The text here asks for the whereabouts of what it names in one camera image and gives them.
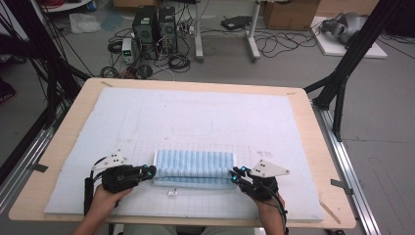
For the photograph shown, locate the grey headset device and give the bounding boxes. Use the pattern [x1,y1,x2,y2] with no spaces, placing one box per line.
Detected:
[321,12,368,45]

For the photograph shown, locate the large black cable coil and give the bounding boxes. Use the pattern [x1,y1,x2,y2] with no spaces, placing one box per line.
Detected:
[166,53,192,73]

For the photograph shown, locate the black metal frame stand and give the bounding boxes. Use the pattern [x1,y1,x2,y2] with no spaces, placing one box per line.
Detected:
[302,0,405,142]
[0,0,92,131]

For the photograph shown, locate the clear plastic bag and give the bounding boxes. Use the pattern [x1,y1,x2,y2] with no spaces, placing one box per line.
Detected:
[69,13,102,34]

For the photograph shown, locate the black cable tangle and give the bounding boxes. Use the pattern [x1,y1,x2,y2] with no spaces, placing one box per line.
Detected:
[254,28,316,59]

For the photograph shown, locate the red equipment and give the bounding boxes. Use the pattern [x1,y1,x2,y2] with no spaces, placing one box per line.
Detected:
[39,0,67,8]

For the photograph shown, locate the white power supply box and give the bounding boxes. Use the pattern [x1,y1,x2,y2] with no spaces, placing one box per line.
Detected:
[121,37,135,65]

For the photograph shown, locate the person's left hand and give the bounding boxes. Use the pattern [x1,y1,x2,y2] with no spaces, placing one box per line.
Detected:
[91,184,133,214]

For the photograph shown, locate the aluminium rail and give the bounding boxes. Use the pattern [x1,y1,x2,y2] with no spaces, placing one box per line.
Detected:
[311,99,382,235]
[0,107,65,214]

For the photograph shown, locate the person's grey trousers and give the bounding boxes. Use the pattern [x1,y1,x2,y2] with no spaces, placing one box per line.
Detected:
[123,224,265,235]

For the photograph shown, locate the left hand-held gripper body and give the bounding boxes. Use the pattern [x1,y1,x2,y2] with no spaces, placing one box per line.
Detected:
[92,149,145,194]

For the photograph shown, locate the white floor board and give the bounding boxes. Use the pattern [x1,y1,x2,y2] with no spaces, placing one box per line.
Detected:
[311,16,389,60]

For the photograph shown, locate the white foam mat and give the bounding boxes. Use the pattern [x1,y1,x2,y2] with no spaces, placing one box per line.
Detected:
[43,86,325,221]

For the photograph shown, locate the small black cable coil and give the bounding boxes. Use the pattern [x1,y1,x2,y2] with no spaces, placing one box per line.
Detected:
[107,39,124,55]

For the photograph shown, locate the white desk leg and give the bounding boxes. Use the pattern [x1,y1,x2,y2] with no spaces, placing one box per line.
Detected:
[246,0,262,63]
[194,0,205,63]

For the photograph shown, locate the grey tape strip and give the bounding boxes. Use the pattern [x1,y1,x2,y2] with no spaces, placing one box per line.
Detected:
[331,178,354,196]

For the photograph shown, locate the round white table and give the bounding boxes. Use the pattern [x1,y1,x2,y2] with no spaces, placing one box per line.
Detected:
[38,0,94,14]

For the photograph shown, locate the large cardboard box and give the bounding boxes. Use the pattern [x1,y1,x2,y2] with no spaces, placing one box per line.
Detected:
[263,0,321,31]

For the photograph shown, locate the small cardboard box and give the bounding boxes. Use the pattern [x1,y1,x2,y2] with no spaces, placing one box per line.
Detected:
[113,0,162,9]

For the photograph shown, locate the black computer tower green label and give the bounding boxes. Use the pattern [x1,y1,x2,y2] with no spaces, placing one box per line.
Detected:
[131,6,160,61]

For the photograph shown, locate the person's right hand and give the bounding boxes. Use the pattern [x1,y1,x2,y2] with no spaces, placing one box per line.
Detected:
[254,194,287,218]

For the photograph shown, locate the light blue striped towel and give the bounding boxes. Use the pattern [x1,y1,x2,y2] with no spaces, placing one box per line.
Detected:
[152,149,237,197]

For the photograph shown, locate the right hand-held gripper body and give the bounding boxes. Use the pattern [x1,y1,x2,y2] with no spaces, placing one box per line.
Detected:
[241,159,291,201]

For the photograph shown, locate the black tape strip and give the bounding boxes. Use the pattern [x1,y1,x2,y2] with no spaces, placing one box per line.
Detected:
[27,163,49,173]

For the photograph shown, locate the black flat device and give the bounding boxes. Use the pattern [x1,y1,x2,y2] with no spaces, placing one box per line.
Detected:
[220,15,253,31]

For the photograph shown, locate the teal sheet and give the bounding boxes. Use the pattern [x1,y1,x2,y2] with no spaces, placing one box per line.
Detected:
[101,11,125,32]

